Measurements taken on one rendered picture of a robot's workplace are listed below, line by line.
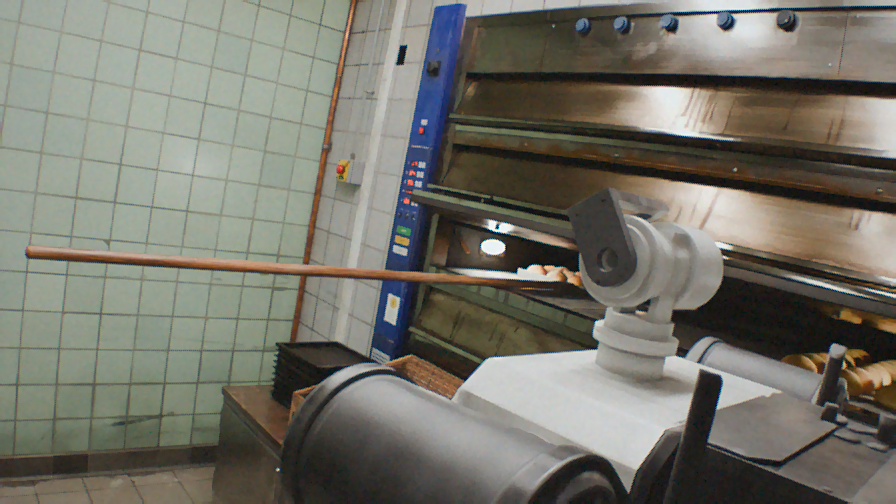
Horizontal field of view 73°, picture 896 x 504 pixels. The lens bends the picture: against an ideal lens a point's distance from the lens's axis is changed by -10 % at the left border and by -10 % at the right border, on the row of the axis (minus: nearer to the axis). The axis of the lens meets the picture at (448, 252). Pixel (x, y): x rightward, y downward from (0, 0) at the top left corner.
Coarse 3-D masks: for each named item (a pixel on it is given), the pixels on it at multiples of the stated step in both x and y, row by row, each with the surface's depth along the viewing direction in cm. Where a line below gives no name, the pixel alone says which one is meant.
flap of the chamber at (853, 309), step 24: (456, 216) 227; (480, 216) 205; (504, 216) 197; (552, 240) 195; (744, 288) 149; (768, 288) 136; (792, 288) 131; (816, 288) 128; (816, 312) 143; (840, 312) 131; (864, 312) 121; (888, 312) 116
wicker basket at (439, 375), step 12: (396, 360) 238; (408, 360) 241; (420, 360) 238; (408, 372) 241; (420, 372) 236; (432, 372) 232; (444, 372) 228; (420, 384) 234; (432, 384) 230; (444, 384) 226; (456, 384) 223; (300, 396) 210; (444, 396) 225
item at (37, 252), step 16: (32, 256) 129; (48, 256) 131; (64, 256) 133; (80, 256) 135; (96, 256) 137; (112, 256) 140; (128, 256) 142; (144, 256) 145; (160, 256) 147; (176, 256) 150; (256, 272) 164; (272, 272) 167; (288, 272) 169; (304, 272) 172; (320, 272) 175; (336, 272) 179; (352, 272) 182; (368, 272) 186; (384, 272) 190; (400, 272) 194; (416, 272) 198; (544, 288) 237
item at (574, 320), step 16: (432, 272) 243; (448, 272) 236; (464, 288) 229; (480, 288) 223; (496, 288) 218; (512, 304) 212; (528, 304) 207; (544, 304) 203; (560, 320) 196; (576, 320) 192; (592, 320) 189; (688, 352) 166; (848, 416) 132; (864, 416) 130
